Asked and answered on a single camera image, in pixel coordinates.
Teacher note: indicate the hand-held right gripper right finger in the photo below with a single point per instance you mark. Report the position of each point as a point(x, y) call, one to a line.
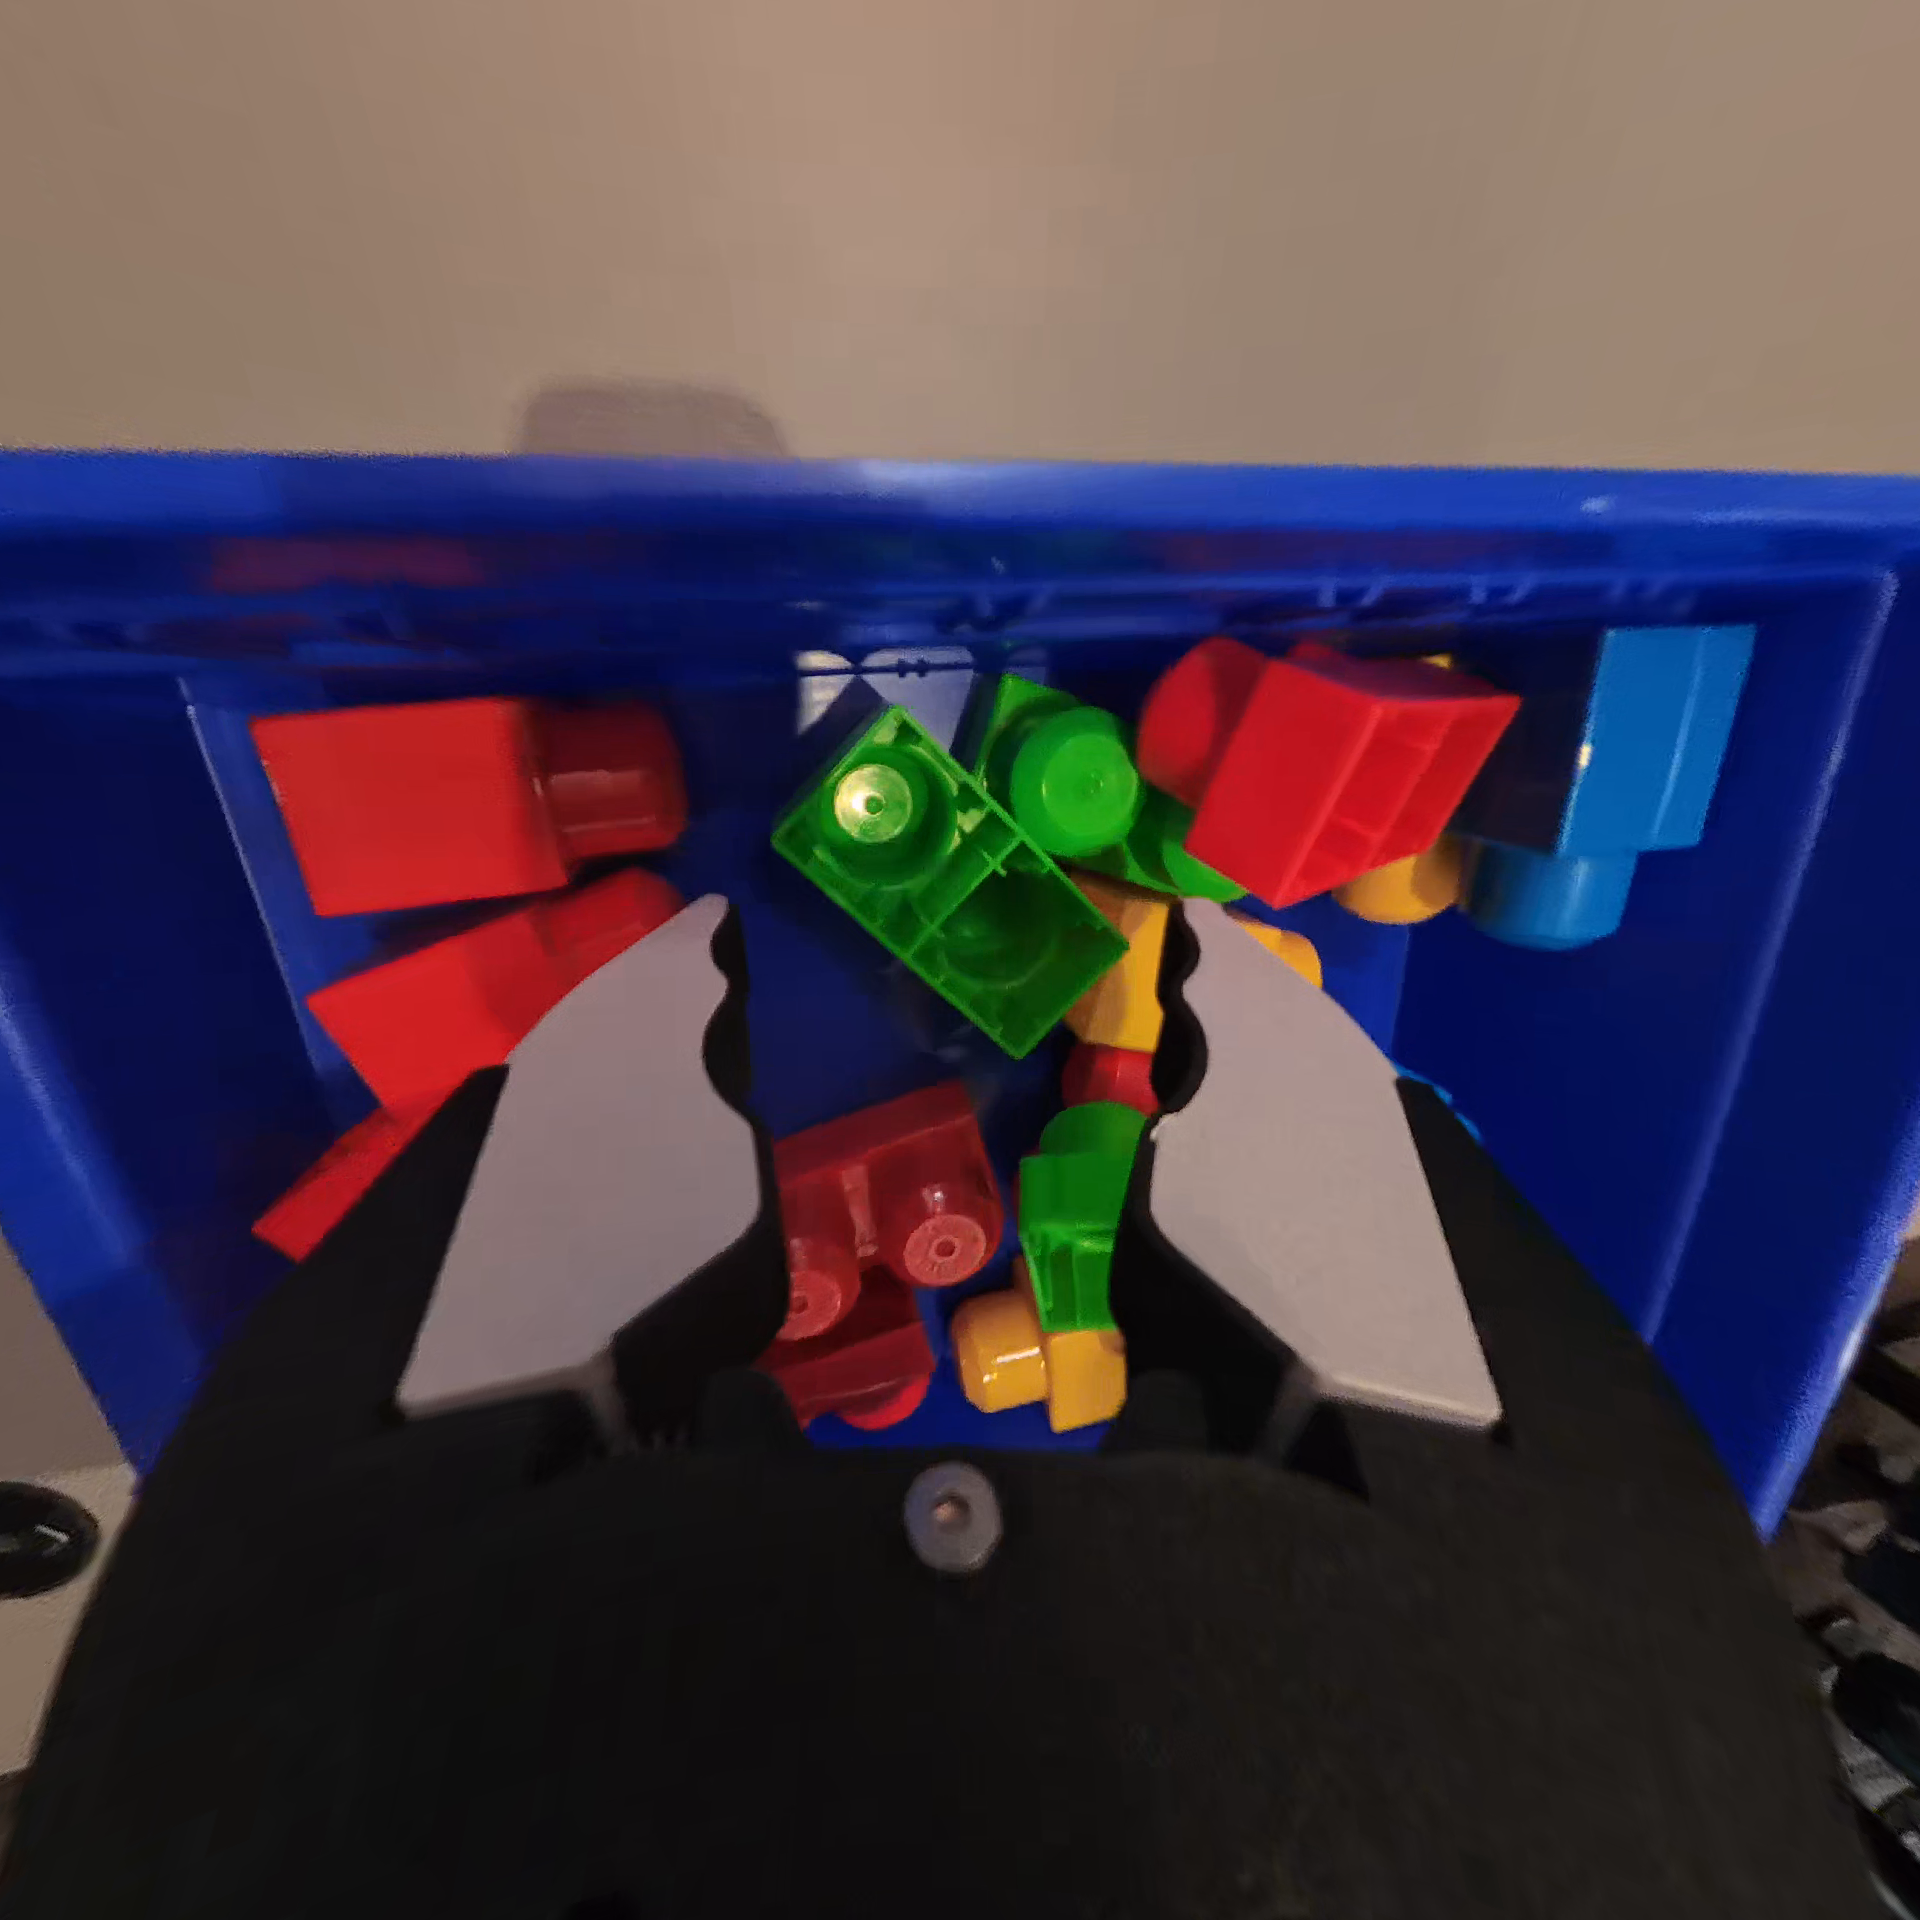
point(1290, 1198)

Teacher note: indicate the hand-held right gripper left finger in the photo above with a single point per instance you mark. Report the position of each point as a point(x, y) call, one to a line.
point(599, 1185)

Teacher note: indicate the pile of colourful toy blocks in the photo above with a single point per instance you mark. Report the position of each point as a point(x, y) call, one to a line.
point(1322, 766)

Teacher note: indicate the blue plastic bin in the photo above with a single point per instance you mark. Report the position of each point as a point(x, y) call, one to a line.
point(959, 553)

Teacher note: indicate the white mounting plate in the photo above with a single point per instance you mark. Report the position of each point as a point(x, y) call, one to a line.
point(22, 1650)

